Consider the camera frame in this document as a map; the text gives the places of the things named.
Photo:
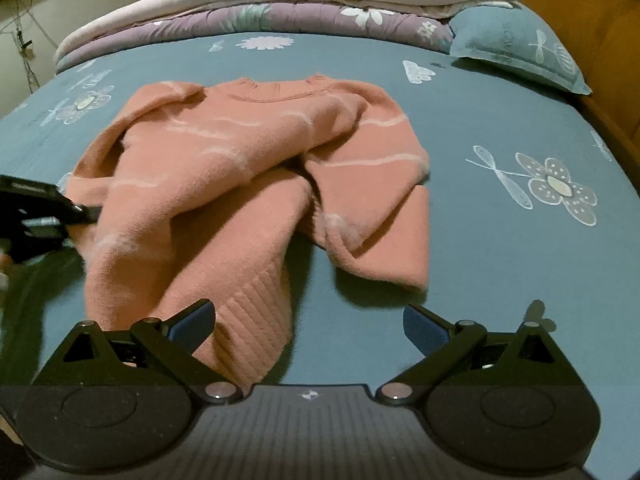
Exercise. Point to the blue floral bed sheet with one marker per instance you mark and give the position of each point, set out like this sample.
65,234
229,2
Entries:
480,250

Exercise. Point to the purple floral quilt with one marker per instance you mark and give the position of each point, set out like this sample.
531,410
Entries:
300,22

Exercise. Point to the blue floral pillow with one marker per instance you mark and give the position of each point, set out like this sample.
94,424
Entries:
515,45

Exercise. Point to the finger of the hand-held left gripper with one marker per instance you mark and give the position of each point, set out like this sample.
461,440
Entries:
85,213

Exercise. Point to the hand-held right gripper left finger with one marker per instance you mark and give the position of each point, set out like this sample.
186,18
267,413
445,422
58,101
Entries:
195,322

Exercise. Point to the wooden headboard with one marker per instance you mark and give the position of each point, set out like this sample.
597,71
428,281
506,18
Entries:
600,35

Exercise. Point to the pink striped sweater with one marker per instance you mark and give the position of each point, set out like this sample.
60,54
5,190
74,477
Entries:
240,195

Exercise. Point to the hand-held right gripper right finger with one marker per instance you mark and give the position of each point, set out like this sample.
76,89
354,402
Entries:
425,332

